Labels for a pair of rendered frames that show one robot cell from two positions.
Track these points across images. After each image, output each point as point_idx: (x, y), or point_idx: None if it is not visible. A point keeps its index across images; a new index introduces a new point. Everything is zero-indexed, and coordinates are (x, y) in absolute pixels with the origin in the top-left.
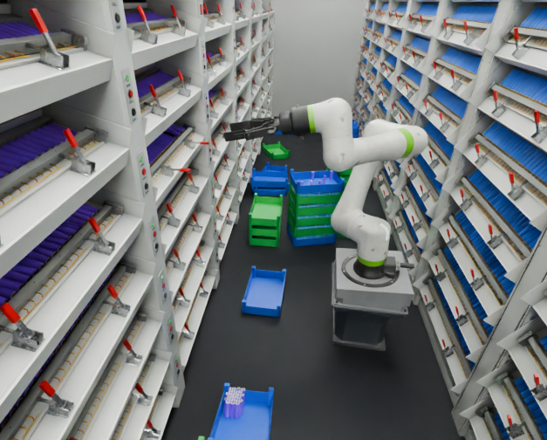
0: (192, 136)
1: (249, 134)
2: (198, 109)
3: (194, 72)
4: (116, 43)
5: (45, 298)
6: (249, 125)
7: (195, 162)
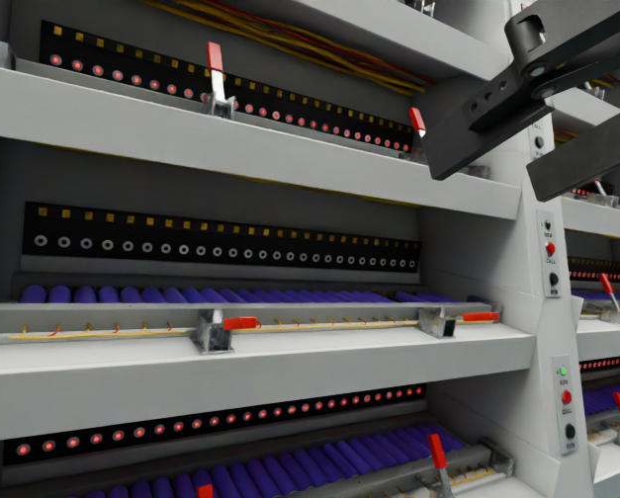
0: (481, 325)
1: (539, 15)
2: (512, 251)
3: (501, 150)
4: None
5: None
6: None
7: (507, 429)
